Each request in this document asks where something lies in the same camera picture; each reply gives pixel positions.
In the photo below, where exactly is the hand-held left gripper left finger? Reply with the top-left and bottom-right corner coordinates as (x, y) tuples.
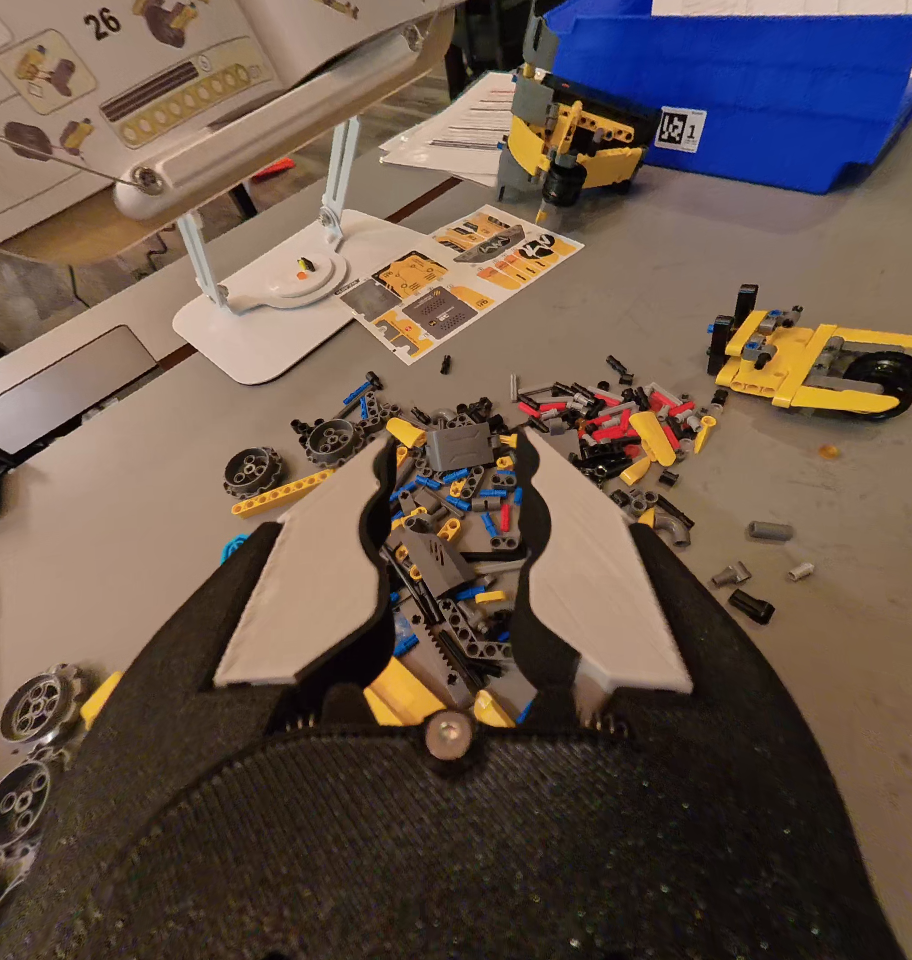
(213, 435), (395, 689)

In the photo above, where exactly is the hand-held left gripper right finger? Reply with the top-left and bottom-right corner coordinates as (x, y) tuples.
(512, 427), (693, 725)

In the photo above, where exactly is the pile of toy building pieces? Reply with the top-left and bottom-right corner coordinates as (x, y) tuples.
(231, 371), (719, 729)

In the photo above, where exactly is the black connector piece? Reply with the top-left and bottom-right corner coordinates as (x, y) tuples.
(728, 588), (777, 626)

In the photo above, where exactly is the white book stand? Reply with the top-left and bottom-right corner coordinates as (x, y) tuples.
(0, 0), (457, 386)

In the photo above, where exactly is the small yellow toy wheel assembly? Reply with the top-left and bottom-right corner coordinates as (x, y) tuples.
(707, 283), (912, 420)

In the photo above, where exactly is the yellow grey sticker sheet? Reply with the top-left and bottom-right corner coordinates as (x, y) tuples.
(339, 204), (586, 366)

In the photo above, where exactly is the large yellow toy vehicle model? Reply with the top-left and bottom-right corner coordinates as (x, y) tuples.
(495, 15), (648, 226)

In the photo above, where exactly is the stack of printed papers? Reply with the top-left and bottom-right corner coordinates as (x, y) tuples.
(378, 71), (517, 189)

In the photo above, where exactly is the building instruction booklet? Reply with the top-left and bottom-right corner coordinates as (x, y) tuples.
(0, 0), (427, 256)

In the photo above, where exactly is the blue plastic bin white tag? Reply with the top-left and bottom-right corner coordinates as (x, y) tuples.
(542, 0), (912, 196)

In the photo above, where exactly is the white paper sheet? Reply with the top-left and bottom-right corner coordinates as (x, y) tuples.
(651, 0), (912, 18)

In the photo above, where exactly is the grey table cable hatch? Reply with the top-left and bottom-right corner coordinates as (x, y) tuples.
(0, 324), (159, 451)

